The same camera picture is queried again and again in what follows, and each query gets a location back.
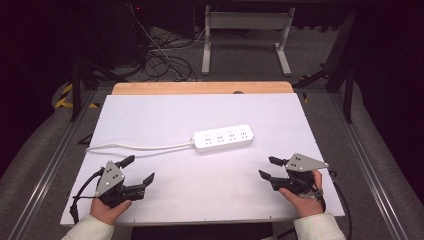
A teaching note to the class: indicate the white metal table frame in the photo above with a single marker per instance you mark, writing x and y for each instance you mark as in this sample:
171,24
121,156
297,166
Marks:
246,20

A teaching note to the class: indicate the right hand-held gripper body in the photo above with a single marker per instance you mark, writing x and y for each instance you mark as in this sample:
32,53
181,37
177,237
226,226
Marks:
300,176

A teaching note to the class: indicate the aluminium floor rail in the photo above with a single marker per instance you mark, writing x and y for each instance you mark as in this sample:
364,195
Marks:
370,166
50,170

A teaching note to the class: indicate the person's dark clothing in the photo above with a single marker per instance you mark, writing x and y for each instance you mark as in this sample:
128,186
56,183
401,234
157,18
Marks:
200,232

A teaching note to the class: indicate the person's left hand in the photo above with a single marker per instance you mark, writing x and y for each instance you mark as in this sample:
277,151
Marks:
107,210

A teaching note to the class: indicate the wooden table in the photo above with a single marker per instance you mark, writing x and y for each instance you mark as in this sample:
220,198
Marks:
200,88

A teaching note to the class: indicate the person's right hand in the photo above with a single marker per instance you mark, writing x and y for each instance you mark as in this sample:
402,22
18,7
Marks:
305,203

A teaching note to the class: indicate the black metal stand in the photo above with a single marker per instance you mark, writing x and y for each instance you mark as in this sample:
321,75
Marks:
343,70
81,73

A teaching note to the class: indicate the yellow black hazard tape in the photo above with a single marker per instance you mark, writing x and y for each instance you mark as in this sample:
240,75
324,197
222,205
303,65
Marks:
65,98

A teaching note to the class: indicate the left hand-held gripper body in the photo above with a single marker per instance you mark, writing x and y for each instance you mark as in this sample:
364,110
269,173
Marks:
109,178

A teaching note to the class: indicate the white power strip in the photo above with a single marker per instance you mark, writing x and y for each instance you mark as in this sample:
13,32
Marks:
223,137

